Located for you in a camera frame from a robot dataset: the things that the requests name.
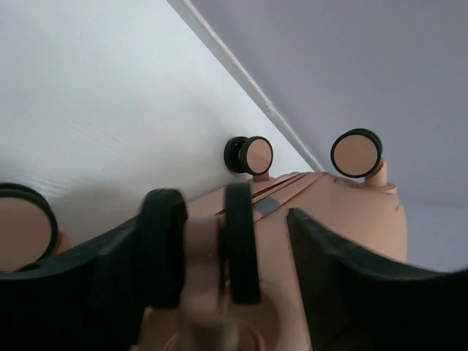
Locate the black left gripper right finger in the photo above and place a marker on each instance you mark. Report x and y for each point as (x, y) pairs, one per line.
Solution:
(355, 299)

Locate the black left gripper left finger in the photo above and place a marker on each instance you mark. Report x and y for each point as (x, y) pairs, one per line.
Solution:
(80, 299)

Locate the pink hard-shell suitcase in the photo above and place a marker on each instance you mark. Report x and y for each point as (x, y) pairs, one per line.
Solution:
(217, 273)

